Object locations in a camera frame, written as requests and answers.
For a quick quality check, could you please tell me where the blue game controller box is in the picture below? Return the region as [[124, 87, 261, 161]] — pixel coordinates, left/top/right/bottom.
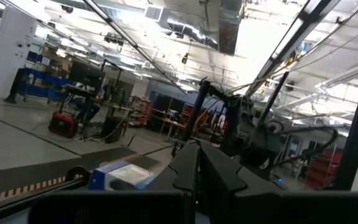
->
[[88, 160, 158, 191]]

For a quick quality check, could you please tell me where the silver ceiling air duct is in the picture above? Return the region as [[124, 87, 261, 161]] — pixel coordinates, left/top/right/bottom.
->
[[144, 0, 246, 57]]

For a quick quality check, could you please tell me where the blue shelf rack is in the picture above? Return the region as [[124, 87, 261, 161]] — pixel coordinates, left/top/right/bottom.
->
[[4, 67, 74, 104]]

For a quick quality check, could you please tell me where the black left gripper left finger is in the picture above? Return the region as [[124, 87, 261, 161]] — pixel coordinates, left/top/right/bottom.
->
[[28, 139, 200, 224]]

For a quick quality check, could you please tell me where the black computer monitor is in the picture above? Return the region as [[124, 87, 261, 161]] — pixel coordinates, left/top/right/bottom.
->
[[68, 60, 106, 94]]

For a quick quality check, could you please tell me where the white pillar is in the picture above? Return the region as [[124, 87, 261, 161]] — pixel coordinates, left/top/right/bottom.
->
[[0, 6, 39, 99]]

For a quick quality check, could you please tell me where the overhead LED light bar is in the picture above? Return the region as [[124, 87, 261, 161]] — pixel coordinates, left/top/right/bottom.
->
[[246, 0, 343, 98]]

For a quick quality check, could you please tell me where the red portable generator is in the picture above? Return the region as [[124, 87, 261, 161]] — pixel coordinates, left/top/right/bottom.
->
[[48, 111, 79, 139]]

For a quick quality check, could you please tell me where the black box on floor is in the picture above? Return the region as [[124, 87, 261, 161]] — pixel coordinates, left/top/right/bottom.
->
[[99, 116, 127, 144]]

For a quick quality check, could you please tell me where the hazard-striped black floor mat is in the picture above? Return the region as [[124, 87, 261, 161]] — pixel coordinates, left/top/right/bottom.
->
[[0, 146, 162, 200]]

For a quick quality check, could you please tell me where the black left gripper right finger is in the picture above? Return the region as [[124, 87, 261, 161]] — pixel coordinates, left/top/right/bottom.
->
[[197, 140, 358, 224]]

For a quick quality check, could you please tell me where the red shelving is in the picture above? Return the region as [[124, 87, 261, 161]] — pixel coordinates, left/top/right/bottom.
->
[[304, 149, 344, 190]]

